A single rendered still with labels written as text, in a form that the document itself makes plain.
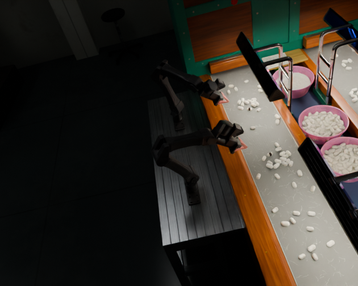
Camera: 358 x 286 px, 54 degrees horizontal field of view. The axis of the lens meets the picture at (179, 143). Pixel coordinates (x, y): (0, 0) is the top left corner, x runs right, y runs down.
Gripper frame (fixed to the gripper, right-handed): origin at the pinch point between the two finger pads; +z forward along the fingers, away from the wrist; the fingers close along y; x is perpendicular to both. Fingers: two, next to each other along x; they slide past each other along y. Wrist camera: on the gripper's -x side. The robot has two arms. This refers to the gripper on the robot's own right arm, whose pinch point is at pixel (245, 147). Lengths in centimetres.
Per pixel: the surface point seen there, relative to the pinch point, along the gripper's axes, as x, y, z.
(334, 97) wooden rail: -34, 29, 54
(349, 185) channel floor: -15, -26, 46
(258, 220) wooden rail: 11.0, -38.3, 1.3
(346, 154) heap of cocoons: -23, -11, 47
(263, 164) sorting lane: 4.0, -4.7, 13.3
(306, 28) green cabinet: -49, 88, 50
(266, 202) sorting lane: 8.0, -28.3, 8.6
